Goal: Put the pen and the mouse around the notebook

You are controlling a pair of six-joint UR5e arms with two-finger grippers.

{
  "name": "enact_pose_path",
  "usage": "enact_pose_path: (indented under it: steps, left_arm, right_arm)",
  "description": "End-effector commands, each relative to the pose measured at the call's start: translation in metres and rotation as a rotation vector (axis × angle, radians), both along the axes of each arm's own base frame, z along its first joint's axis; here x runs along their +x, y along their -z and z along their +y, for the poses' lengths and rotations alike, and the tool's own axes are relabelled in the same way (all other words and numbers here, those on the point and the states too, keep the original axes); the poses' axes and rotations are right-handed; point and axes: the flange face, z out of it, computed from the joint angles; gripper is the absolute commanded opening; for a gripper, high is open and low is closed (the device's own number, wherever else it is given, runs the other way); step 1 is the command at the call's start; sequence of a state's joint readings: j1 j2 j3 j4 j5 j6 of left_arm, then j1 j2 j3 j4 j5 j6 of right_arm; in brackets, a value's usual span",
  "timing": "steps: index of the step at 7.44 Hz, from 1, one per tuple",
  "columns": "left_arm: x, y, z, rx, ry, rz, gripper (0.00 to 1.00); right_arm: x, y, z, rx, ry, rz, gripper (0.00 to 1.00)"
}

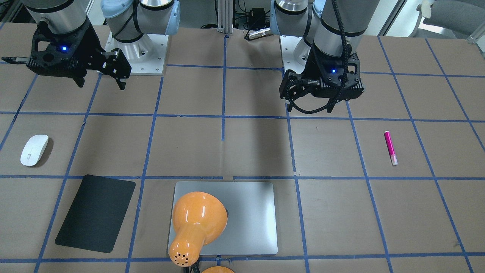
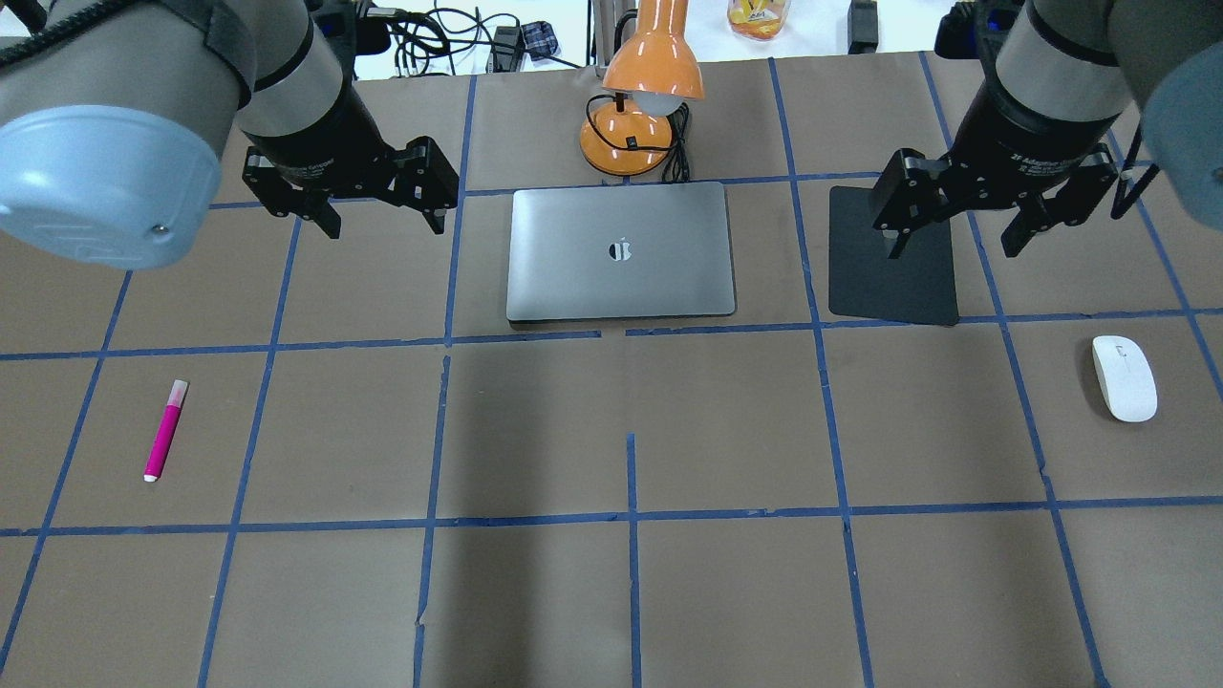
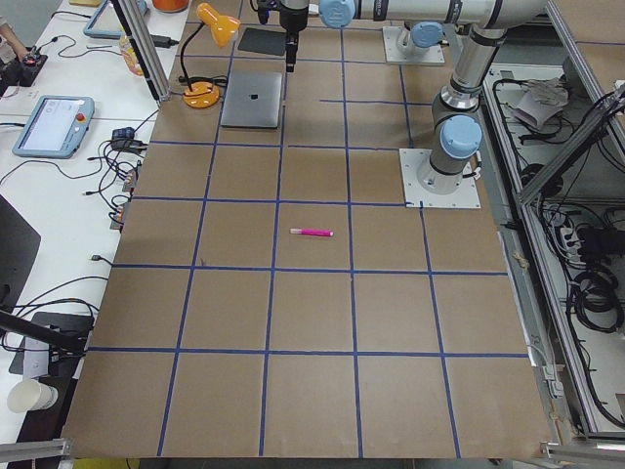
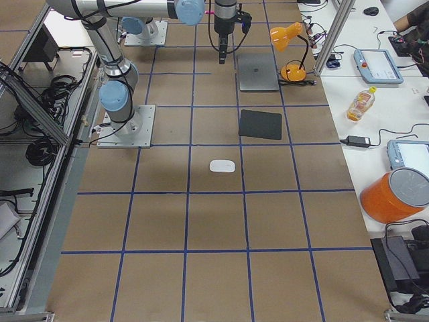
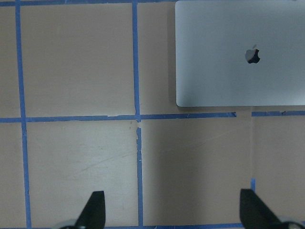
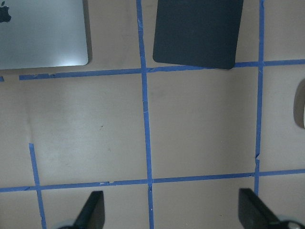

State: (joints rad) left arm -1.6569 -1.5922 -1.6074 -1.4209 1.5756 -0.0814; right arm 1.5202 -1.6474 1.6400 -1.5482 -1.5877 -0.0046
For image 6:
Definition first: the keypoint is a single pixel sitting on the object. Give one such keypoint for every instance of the white computer mouse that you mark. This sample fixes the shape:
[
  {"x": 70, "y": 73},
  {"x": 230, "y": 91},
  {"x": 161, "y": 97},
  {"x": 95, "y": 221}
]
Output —
[{"x": 299, "y": 105}]

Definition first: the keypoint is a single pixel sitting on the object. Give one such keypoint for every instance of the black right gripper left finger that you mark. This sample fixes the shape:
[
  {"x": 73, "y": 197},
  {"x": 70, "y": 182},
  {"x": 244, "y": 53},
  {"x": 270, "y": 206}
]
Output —
[{"x": 92, "y": 215}]

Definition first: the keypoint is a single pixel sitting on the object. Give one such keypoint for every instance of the black mousepad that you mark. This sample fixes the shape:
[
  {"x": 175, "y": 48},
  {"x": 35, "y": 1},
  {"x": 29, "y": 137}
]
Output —
[{"x": 200, "y": 33}]

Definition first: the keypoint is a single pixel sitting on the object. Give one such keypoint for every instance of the silver closed laptop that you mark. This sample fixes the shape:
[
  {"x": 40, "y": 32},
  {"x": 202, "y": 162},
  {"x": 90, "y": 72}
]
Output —
[{"x": 43, "y": 33}]

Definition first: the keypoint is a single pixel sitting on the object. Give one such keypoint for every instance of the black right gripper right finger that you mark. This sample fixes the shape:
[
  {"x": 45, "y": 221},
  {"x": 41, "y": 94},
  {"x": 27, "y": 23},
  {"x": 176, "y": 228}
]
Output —
[{"x": 253, "y": 213}]

